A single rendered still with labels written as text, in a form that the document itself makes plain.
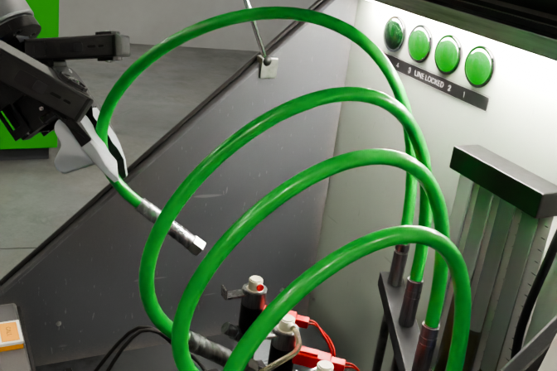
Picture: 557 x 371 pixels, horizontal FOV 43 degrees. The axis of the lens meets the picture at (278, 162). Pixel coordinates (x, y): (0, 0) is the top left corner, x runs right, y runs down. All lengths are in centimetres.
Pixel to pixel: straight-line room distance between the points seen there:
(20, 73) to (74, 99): 5
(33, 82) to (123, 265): 54
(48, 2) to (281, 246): 286
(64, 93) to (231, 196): 54
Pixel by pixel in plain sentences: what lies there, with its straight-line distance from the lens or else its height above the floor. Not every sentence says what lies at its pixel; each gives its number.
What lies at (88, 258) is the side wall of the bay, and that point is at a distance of 109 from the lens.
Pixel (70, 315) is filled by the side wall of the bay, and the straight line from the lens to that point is 113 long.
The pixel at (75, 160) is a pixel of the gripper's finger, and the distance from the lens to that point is 82.
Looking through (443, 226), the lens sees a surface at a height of 128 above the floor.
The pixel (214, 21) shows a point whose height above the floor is 141.
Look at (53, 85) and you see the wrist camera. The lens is 62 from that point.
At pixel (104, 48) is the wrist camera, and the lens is 81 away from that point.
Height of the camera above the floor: 154
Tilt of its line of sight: 21 degrees down
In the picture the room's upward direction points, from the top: 8 degrees clockwise
